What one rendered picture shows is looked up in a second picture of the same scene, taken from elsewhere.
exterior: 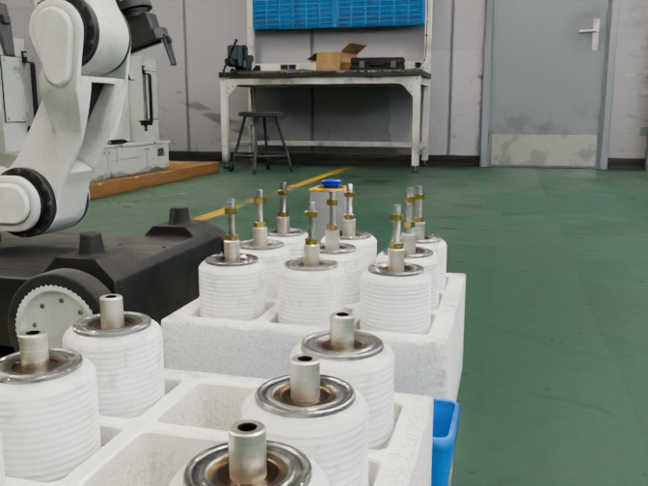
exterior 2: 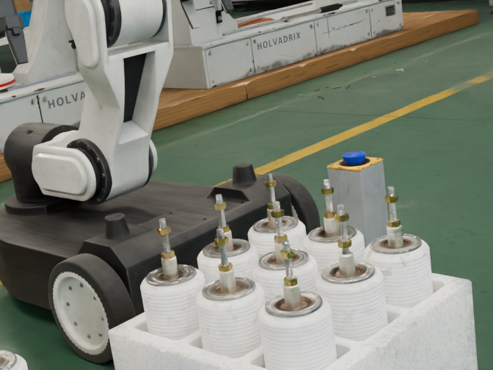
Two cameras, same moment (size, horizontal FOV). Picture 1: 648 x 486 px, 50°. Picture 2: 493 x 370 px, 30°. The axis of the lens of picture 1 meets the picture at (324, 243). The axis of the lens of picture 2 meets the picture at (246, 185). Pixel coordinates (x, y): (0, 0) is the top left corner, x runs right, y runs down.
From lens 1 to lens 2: 0.68 m
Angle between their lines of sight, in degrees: 30
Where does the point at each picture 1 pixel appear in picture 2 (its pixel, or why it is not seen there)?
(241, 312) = (172, 329)
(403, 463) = not seen: outside the picture
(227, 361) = not seen: outside the picture
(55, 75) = (86, 59)
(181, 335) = (122, 346)
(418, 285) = (300, 328)
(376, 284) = (262, 323)
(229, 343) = (154, 360)
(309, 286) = (212, 316)
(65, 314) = (86, 298)
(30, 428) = not seen: outside the picture
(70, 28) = (92, 14)
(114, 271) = (128, 257)
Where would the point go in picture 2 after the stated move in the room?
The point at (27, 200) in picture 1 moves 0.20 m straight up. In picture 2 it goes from (83, 173) to (64, 76)
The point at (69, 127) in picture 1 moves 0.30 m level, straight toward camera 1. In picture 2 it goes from (110, 103) to (59, 140)
